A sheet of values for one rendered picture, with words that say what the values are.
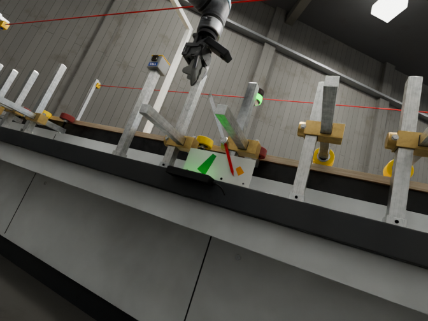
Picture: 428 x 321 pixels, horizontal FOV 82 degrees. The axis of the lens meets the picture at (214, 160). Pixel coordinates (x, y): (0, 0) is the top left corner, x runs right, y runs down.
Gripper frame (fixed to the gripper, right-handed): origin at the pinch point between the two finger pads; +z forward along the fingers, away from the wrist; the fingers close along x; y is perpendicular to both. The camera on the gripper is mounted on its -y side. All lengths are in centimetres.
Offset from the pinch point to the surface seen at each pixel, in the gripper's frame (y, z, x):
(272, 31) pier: 138, -439, -413
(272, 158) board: -25.1, 10.3, -35.1
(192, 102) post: 8.8, -0.8, -15.3
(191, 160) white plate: -0.8, 23.6, -14.3
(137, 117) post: 34.6, 9.0, -16.9
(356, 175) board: -56, 11, -35
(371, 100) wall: -120, -387, -601
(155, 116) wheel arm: 5.3, 17.4, 5.7
